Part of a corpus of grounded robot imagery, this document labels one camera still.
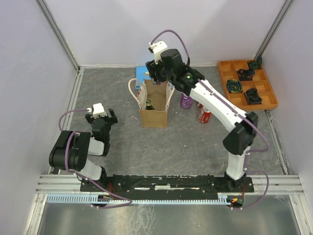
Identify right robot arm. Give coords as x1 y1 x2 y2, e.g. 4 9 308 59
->
146 47 258 191

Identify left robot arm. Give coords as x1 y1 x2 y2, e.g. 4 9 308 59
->
49 106 118 191

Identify burlap canvas bag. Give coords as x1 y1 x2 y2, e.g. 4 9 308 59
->
128 78 175 128

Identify green topped dark can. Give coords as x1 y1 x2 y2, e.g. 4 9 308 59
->
145 100 155 110

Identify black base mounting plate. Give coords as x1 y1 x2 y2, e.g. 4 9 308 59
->
80 175 254 201

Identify blue yellow rolled sock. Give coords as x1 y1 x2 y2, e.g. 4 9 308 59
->
226 79 243 94

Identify black rolled sock upper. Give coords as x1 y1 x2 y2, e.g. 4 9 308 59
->
237 69 255 81

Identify black rolled sock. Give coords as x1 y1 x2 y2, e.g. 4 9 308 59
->
245 88 262 105
237 69 255 81

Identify orange compartment tray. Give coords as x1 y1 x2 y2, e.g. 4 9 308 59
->
218 60 278 111

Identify teal rolled sock corner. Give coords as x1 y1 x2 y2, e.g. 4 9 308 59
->
247 55 263 70

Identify black rolled sock lower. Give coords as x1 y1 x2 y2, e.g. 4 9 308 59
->
245 88 262 105

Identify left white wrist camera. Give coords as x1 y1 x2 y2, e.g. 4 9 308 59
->
87 103 107 118

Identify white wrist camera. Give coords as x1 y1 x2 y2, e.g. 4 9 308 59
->
148 41 168 64
87 103 107 118

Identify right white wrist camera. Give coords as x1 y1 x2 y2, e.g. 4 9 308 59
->
148 41 168 64

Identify aluminium frame rail front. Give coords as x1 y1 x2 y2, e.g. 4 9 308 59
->
36 174 304 195

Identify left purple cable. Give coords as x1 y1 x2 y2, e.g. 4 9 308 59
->
58 109 133 210

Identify purple cable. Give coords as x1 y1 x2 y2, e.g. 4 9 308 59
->
150 29 270 210
58 109 133 210

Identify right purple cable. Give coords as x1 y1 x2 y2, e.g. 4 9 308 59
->
150 29 270 210

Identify light blue cable duct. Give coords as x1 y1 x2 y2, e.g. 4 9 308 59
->
46 192 233 204

